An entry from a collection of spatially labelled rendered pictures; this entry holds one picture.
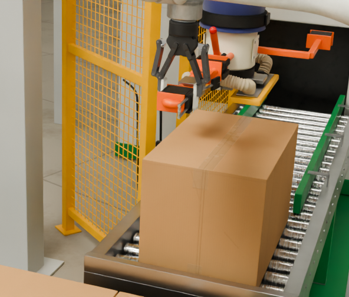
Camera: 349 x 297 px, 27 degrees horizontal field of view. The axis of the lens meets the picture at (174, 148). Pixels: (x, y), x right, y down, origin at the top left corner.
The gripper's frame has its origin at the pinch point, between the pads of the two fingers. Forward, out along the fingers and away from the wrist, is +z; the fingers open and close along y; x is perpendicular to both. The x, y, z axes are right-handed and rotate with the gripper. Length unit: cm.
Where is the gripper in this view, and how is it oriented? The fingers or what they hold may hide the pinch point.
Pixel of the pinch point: (179, 96)
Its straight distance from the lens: 193.9
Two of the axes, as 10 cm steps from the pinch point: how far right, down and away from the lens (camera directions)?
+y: -9.5, -1.6, 2.8
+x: -3.1, 3.1, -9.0
